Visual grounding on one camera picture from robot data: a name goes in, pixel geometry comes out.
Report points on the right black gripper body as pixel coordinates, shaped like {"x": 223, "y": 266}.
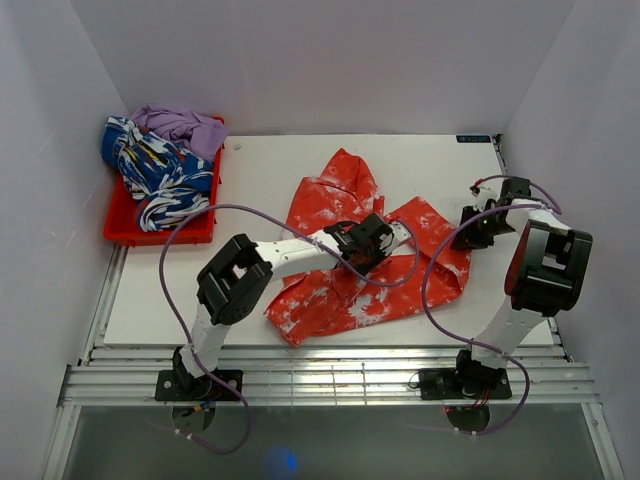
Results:
{"x": 489, "y": 227}

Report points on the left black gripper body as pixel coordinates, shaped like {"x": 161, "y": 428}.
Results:
{"x": 370, "y": 249}

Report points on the red white tie-dye trousers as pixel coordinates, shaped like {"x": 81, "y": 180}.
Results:
{"x": 345, "y": 198}

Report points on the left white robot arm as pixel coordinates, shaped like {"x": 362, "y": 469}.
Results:
{"x": 233, "y": 281}

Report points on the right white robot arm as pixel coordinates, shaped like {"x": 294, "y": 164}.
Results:
{"x": 545, "y": 275}

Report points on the blue white patterned trousers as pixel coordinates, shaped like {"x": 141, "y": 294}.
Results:
{"x": 167, "y": 181}

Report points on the purple folded garment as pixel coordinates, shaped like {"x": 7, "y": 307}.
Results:
{"x": 202, "y": 135}

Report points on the red plastic bin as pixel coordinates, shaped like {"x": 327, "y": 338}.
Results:
{"x": 120, "y": 226}

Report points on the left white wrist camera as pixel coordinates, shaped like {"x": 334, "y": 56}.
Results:
{"x": 400, "y": 235}

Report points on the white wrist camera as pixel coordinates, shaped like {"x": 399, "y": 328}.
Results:
{"x": 400, "y": 235}
{"x": 485, "y": 198}

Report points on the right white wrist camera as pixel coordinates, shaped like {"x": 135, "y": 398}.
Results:
{"x": 485, "y": 198}

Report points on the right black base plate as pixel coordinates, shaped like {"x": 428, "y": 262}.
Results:
{"x": 440, "y": 385}

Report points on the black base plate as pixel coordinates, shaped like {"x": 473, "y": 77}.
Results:
{"x": 440, "y": 385}
{"x": 169, "y": 389}

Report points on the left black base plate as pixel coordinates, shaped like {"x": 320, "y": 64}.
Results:
{"x": 169, "y": 389}

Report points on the aluminium rail frame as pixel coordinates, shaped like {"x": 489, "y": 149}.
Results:
{"x": 344, "y": 375}

